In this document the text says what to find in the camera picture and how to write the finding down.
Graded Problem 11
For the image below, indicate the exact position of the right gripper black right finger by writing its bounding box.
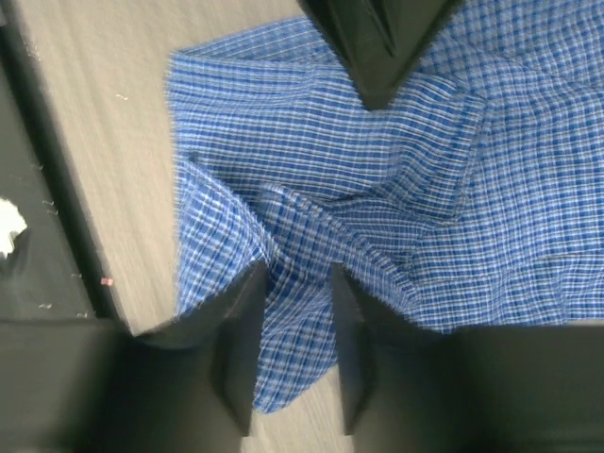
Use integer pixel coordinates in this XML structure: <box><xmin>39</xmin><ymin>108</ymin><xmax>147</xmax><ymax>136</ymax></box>
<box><xmin>331</xmin><ymin>265</ymin><xmax>603</xmax><ymax>452</ymax></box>

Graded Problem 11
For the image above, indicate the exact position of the blue checked long sleeve shirt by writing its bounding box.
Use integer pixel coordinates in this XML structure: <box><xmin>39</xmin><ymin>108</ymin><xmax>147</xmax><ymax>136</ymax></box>
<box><xmin>167</xmin><ymin>1</ymin><xmax>603</xmax><ymax>412</ymax></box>

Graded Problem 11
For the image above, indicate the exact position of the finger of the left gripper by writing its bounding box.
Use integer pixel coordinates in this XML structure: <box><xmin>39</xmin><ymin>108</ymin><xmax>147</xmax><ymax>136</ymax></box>
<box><xmin>298</xmin><ymin>0</ymin><xmax>461</xmax><ymax>110</ymax></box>

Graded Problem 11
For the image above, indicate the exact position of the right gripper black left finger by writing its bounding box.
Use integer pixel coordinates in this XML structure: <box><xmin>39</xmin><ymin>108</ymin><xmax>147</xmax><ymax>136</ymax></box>
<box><xmin>1</xmin><ymin>261</ymin><xmax>267</xmax><ymax>452</ymax></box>

